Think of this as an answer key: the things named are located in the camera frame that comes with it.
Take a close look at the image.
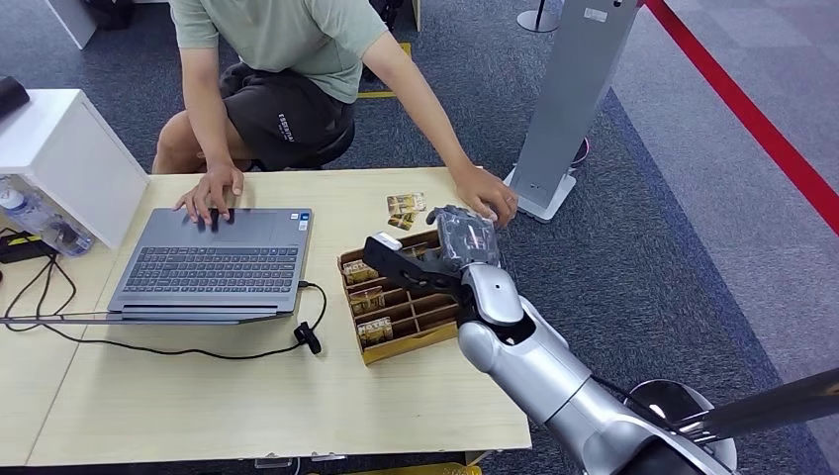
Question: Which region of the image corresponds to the person's right hand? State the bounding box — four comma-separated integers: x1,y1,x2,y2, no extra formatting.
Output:
172,161,245,229

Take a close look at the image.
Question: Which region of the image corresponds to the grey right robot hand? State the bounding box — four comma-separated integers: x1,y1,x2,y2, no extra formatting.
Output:
425,204,503,271

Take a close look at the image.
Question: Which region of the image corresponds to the person's left hand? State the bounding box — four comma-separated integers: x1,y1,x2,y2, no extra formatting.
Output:
451,162,520,230

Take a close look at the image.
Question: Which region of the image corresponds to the brown card organizer box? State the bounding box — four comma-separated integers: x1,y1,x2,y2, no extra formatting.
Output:
336,229,461,366

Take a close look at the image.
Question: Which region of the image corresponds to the person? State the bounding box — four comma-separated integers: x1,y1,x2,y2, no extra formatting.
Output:
151,0,520,230

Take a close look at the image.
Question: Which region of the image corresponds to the grey laptop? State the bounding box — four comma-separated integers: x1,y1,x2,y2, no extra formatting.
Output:
0,208,315,328

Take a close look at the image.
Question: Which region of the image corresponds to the grey kiosk floor stand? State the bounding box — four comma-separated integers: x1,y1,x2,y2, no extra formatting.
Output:
503,0,640,225

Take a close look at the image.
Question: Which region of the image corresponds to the white cabinet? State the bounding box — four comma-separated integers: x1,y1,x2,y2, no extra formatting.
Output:
0,88,150,250

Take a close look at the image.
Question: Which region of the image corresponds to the grey stanchion base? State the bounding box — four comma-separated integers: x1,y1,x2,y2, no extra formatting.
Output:
515,0,566,34

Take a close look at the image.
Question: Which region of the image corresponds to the clear plastic water bottle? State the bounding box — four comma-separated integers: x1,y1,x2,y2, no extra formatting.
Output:
0,176,96,258

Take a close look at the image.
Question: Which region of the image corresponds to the black power adapter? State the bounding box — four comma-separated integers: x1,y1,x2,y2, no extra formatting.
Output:
0,231,59,265

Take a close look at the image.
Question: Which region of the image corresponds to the white furniture panel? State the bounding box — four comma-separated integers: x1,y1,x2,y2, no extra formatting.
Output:
43,0,101,51

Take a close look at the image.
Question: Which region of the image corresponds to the black pouch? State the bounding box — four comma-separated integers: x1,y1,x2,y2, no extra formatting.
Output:
0,75,32,122

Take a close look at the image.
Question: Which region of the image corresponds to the red floor tape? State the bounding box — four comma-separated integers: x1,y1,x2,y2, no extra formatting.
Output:
643,0,839,238

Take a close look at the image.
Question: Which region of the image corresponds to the black laptop power cable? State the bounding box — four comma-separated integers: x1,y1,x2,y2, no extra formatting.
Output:
3,256,327,362

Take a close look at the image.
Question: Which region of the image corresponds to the chrome stanchion post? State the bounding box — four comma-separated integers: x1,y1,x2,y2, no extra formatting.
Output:
622,366,839,475

